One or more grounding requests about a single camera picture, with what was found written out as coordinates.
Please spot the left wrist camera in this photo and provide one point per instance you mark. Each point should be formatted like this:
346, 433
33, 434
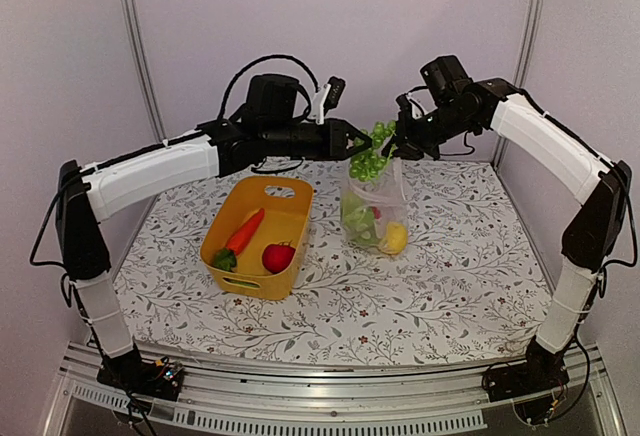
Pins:
326, 99

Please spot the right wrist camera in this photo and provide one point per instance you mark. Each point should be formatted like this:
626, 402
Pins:
408, 109

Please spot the yellow toy lemon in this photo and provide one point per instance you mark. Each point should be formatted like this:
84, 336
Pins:
395, 239

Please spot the left aluminium post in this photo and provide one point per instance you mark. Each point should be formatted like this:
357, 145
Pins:
135, 37

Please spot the aluminium post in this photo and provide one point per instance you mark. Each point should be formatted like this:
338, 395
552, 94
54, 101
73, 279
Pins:
135, 37
531, 26

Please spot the orange toy carrot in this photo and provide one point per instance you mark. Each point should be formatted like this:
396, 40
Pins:
226, 258

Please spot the green toy pear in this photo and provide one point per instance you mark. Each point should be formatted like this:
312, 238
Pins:
354, 210

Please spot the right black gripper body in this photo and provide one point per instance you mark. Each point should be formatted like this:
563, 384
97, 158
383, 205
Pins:
443, 125

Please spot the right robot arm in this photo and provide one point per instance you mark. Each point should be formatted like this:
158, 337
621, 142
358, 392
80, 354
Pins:
600, 185

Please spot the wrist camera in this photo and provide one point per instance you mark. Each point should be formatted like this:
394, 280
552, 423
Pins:
408, 109
326, 99

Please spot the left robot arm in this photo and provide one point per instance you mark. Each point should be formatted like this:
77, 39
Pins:
265, 125

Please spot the right aluminium post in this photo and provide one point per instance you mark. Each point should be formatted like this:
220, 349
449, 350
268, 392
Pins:
531, 26

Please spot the aluminium front rail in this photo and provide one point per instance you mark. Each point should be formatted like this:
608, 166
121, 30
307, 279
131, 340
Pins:
235, 396

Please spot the red toy tomato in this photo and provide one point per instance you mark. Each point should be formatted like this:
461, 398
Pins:
277, 257

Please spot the floral table cloth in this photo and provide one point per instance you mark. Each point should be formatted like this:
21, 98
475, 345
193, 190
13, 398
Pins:
467, 287

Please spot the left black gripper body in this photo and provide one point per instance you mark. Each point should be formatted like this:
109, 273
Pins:
286, 143

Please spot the green toy cabbage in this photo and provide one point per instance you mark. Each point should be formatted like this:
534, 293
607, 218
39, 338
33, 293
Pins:
361, 231

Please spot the red toy apple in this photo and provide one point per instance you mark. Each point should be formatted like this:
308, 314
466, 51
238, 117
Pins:
376, 214

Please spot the yellow plastic basket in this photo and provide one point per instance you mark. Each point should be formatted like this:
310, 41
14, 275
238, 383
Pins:
287, 203

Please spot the clear zip top bag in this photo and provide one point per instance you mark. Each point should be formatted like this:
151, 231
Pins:
385, 193

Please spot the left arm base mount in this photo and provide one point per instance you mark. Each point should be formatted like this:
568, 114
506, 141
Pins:
160, 379

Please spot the green toy grapes bunch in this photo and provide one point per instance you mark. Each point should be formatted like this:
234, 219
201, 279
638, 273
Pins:
369, 165

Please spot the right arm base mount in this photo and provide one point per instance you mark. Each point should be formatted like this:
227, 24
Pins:
535, 398

